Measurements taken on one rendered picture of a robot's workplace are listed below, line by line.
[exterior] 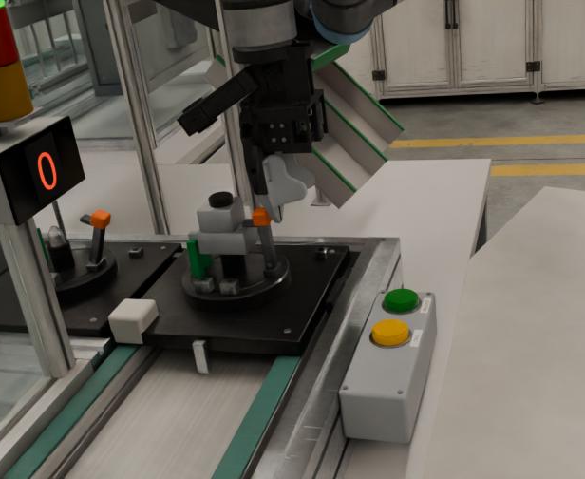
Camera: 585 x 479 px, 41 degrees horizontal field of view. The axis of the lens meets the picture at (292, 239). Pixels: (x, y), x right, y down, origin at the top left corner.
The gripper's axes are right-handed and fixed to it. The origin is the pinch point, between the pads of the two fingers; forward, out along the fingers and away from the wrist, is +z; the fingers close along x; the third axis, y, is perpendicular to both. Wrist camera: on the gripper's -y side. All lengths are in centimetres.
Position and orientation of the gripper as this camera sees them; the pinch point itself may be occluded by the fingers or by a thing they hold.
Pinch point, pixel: (272, 212)
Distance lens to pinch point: 93.3
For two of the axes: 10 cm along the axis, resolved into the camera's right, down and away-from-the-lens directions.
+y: 9.5, 0.1, -3.2
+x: 2.9, -4.4, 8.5
